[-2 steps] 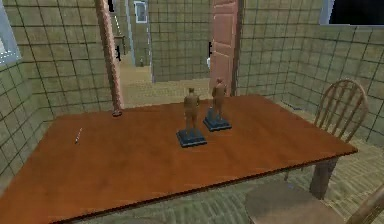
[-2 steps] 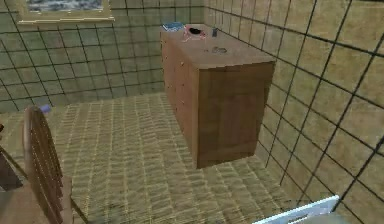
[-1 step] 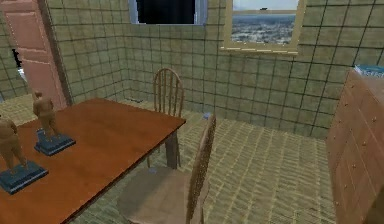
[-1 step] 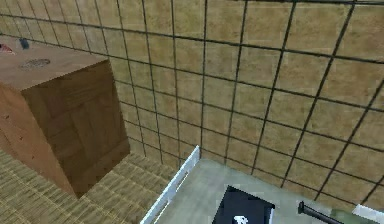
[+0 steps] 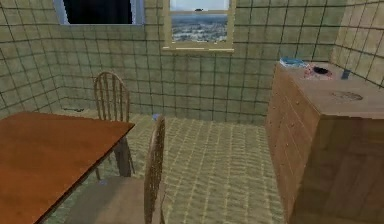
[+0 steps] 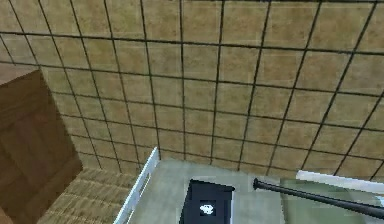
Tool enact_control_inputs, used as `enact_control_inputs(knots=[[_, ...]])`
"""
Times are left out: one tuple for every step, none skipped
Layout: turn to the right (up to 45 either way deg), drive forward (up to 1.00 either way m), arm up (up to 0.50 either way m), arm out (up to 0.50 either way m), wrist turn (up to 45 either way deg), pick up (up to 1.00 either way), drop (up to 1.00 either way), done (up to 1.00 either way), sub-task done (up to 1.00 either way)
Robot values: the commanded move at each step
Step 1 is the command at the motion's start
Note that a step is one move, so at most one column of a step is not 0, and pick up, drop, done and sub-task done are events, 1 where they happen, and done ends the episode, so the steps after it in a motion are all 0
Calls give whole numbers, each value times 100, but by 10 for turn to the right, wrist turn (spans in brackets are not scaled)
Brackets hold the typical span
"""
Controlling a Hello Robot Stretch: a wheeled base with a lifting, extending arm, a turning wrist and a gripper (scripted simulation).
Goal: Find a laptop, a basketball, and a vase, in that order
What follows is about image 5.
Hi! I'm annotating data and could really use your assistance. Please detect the brown round plate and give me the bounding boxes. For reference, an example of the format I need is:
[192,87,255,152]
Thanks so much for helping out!
[330,90,364,102]

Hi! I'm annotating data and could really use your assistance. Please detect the brown wooden table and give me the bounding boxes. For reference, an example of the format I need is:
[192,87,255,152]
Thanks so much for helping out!
[0,111,136,224]

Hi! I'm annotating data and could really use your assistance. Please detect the cream framed window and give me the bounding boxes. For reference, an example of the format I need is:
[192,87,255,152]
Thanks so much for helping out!
[162,0,237,53]

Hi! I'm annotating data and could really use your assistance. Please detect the pink bowl with dark centre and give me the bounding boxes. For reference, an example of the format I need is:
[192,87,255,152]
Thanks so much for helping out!
[303,65,334,80]

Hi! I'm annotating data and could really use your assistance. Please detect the wooden spindle-back chair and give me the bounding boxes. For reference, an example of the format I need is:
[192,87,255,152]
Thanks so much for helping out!
[92,70,131,123]
[64,114,167,224]

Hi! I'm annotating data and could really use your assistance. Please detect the wooden chest of drawers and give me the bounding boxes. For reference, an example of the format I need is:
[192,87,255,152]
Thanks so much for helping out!
[264,60,384,224]

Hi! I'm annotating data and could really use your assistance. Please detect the light blue flat dish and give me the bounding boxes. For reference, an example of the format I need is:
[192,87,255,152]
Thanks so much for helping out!
[279,57,309,68]

